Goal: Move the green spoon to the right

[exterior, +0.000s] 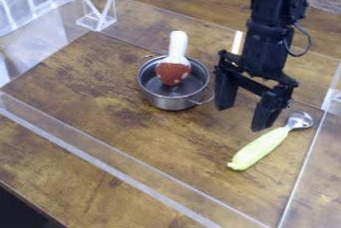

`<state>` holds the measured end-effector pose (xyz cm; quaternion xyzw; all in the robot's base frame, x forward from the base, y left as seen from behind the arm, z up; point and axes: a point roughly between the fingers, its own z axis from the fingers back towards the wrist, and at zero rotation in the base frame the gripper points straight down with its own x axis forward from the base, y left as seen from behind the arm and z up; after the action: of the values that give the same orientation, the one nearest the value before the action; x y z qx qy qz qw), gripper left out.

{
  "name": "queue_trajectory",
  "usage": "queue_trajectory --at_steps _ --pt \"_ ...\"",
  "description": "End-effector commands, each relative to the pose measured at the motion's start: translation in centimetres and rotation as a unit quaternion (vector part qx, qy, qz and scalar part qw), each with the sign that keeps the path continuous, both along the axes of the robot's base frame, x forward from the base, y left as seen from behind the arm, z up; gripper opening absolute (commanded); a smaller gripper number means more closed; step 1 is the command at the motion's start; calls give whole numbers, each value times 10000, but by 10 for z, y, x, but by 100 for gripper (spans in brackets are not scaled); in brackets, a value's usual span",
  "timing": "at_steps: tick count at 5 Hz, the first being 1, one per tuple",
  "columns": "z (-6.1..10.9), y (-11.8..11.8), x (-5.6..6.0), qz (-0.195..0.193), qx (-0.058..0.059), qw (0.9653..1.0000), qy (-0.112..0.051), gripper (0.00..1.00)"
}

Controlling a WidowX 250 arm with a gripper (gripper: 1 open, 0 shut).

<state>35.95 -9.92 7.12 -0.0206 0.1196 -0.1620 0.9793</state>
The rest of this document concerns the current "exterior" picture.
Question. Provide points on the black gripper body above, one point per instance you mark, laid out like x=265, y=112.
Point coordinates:
x=231, y=63

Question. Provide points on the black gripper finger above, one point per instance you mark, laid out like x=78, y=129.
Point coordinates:
x=225, y=89
x=275, y=100

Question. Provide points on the small steel pot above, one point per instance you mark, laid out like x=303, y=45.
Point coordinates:
x=192, y=93

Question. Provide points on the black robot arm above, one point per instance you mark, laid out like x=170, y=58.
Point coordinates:
x=271, y=29

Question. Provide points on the red white toy mushroom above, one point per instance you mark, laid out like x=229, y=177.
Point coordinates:
x=173, y=68

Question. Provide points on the clear acrylic bracket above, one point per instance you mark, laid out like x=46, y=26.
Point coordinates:
x=97, y=20

